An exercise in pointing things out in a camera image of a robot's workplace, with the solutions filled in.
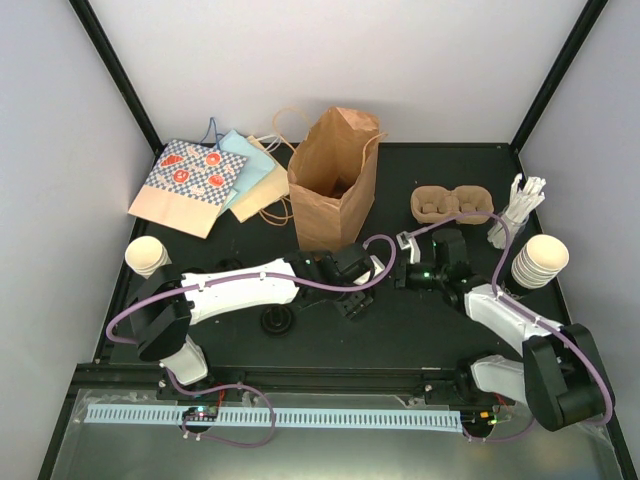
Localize black lid stack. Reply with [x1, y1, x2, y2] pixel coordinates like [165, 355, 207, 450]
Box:
[260, 305, 295, 337]
[213, 258, 244, 273]

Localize white straws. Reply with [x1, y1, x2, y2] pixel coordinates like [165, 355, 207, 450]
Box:
[487, 174, 547, 250]

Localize brown paper bag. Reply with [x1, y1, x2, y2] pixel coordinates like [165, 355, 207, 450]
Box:
[287, 106, 387, 252]

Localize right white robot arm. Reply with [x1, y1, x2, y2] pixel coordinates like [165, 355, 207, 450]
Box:
[395, 229, 614, 431]

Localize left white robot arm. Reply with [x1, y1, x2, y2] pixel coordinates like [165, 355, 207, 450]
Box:
[128, 244, 383, 399]

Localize far pulp cup carrier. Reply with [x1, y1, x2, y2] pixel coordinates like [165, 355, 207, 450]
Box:
[410, 185, 494, 225]

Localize right paper cup stack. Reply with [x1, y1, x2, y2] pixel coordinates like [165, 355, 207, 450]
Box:
[501, 234, 570, 297]

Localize paper cup stack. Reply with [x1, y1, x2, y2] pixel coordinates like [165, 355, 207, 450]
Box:
[124, 236, 172, 279]
[501, 234, 570, 297]

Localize tan paper bag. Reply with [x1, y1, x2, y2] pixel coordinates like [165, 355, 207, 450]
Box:
[230, 136, 292, 226]

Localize light blue paper bag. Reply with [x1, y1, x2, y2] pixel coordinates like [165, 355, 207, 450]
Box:
[201, 117, 275, 213]

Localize small circuit board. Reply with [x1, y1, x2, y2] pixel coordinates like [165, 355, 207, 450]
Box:
[181, 406, 219, 422]

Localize blue checkered paper bag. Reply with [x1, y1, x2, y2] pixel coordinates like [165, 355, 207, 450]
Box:
[128, 139, 248, 238]

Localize left paper cup stack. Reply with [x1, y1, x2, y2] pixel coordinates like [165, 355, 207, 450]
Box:
[124, 236, 172, 279]

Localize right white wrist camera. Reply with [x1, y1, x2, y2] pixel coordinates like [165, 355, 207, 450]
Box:
[396, 231, 421, 264]

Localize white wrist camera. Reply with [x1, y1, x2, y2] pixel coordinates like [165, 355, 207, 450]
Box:
[370, 255, 395, 285]
[396, 231, 421, 264]

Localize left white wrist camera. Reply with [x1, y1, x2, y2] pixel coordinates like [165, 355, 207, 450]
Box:
[370, 255, 395, 285]

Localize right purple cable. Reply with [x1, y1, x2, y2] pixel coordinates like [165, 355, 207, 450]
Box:
[407, 210, 615, 426]

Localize front purple cable loop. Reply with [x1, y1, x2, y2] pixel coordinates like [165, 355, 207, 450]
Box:
[179, 383, 277, 449]

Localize light blue cable duct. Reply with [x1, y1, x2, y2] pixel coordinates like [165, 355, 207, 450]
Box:
[84, 404, 463, 433]

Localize left black frame post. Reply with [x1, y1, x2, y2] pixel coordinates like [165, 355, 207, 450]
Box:
[68, 0, 164, 158]

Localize black frame post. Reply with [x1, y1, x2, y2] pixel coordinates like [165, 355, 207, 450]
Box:
[510, 0, 608, 154]
[68, 0, 164, 158]

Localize right black frame post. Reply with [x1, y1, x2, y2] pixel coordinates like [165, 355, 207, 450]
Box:
[510, 0, 608, 154]

